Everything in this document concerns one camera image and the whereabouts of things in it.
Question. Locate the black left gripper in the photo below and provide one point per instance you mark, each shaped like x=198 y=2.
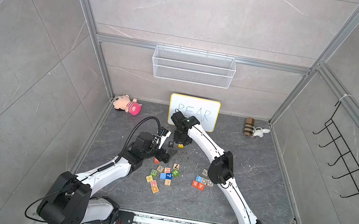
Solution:
x=168 y=156

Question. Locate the pink Z block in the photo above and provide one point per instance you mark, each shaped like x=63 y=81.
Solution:
x=153 y=183

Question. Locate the orange wooden block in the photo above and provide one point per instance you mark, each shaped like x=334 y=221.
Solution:
x=154 y=189

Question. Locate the red A block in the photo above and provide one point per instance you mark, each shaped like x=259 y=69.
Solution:
x=201 y=186

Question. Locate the pink striped plush pig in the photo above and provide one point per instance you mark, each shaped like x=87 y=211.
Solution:
x=126 y=104

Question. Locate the green 2 block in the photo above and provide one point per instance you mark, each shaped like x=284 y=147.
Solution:
x=175 y=173

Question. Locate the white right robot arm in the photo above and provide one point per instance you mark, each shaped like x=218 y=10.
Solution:
x=220 y=171

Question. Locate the red R block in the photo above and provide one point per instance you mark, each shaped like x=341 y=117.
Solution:
x=156 y=161

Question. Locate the wooden 7 block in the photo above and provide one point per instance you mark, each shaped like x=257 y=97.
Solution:
x=176 y=166

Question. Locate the black wire hook rack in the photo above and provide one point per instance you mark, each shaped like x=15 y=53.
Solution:
x=346 y=156

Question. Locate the wooden F block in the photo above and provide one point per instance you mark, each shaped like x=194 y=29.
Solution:
x=205 y=172

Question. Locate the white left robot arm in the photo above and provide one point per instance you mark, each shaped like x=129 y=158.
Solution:
x=71 y=198

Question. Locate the yellow green block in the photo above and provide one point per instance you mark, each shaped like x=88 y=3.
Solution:
x=149 y=178

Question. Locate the wooden block left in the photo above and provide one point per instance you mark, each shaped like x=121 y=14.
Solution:
x=160 y=168

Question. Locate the blue face block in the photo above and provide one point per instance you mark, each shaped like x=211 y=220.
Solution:
x=199 y=179

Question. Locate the wooden block lower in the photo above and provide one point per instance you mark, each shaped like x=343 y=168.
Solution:
x=167 y=182

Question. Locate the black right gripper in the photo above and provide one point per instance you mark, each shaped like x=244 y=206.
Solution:
x=177 y=141

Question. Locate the red B block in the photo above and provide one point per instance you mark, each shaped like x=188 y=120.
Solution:
x=195 y=184

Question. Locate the blue 7 block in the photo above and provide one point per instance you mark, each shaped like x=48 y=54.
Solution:
x=168 y=176

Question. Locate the wooden O block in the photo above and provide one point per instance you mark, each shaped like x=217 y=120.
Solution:
x=210 y=183

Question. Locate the plaid white plush toy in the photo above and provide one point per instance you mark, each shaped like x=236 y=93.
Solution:
x=251 y=130

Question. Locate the white wire mesh basket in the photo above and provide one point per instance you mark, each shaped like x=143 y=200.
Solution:
x=193 y=67

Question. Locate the red H block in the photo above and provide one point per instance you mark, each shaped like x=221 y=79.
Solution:
x=167 y=170

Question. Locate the yellow framed whiteboard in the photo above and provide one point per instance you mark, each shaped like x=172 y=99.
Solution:
x=206 y=111

